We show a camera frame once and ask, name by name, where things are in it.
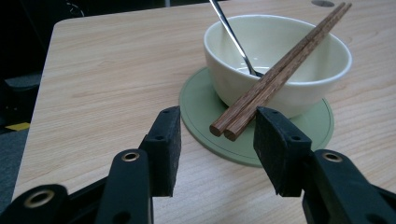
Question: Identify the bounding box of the metal spoon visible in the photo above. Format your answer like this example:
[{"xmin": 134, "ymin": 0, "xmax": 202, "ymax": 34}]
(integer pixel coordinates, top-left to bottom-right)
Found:
[{"xmin": 208, "ymin": 0, "xmax": 265, "ymax": 78}]

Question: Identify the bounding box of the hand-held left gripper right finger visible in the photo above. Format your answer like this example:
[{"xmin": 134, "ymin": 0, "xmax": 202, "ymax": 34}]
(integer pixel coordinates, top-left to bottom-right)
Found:
[{"xmin": 253, "ymin": 105, "xmax": 313, "ymax": 198}]

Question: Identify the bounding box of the black striped stand base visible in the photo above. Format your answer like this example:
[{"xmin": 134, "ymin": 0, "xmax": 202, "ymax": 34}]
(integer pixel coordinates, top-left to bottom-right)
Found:
[{"xmin": 0, "ymin": 72, "xmax": 43, "ymax": 133}]

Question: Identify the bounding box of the cream ceramic bowl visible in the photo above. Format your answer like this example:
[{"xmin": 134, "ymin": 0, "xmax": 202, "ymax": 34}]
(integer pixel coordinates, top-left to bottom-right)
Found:
[{"xmin": 203, "ymin": 14, "xmax": 354, "ymax": 119}]

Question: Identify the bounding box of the brown wooden chopstick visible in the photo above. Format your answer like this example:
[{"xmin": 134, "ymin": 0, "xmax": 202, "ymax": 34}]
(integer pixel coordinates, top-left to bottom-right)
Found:
[
  {"xmin": 222, "ymin": 2, "xmax": 353, "ymax": 142},
  {"xmin": 208, "ymin": 2, "xmax": 347, "ymax": 137}
]

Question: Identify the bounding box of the grey table grommet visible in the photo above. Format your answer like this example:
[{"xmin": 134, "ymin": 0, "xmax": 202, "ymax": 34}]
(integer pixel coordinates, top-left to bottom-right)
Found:
[{"xmin": 310, "ymin": 0, "xmax": 336, "ymax": 8}]

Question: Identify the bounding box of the green round coaster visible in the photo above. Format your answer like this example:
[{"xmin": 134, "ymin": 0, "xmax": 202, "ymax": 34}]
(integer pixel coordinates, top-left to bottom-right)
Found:
[{"xmin": 178, "ymin": 66, "xmax": 336, "ymax": 168}]

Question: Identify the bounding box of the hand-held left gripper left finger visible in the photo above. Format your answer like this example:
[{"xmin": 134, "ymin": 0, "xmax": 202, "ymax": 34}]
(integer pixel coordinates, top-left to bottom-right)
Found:
[{"xmin": 138, "ymin": 105, "xmax": 182, "ymax": 198}]

